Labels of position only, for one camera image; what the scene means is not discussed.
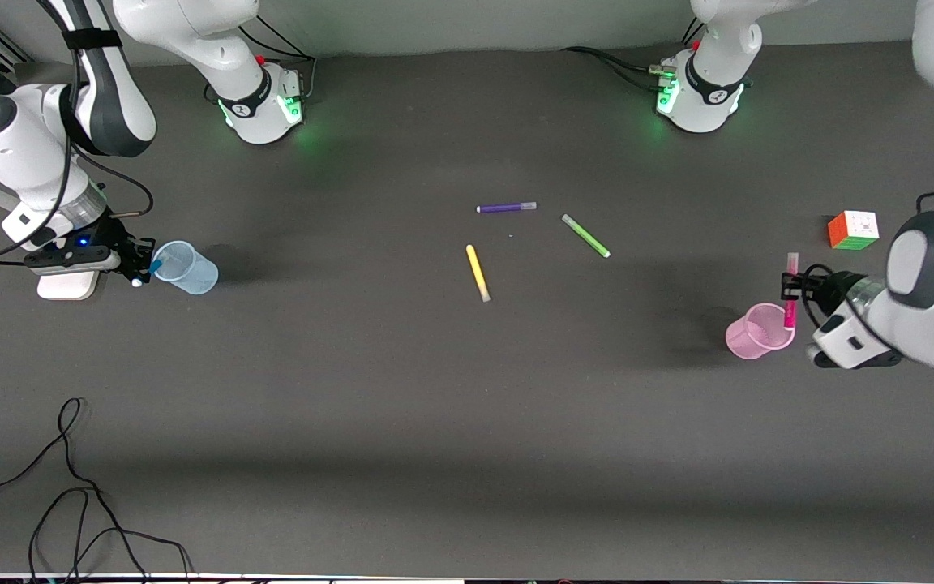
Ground pink marker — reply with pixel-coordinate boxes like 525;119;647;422
784;251;801;330

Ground translucent blue plastic cup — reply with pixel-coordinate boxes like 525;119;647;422
151;240;220;296

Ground translucent pink plastic cup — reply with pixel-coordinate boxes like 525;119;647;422
725;303;797;361

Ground colourful puzzle cube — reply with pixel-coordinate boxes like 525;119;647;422
827;209;880;251

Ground green marker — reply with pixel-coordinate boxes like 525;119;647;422
561;213;612;260

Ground yellow marker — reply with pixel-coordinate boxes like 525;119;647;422
465;243;491;304

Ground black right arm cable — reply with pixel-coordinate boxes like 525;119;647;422
0;0;154;265

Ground black loose cable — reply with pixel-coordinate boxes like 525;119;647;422
0;397;148;584
27;485;193;584

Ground black velcro strap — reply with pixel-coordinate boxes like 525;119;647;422
61;28;123;52

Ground black right base cables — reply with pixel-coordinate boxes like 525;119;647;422
237;15;319;100

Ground black base cables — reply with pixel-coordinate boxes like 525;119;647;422
237;15;319;100
560;45;676;92

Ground black left base cables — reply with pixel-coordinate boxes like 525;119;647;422
560;45;676;92

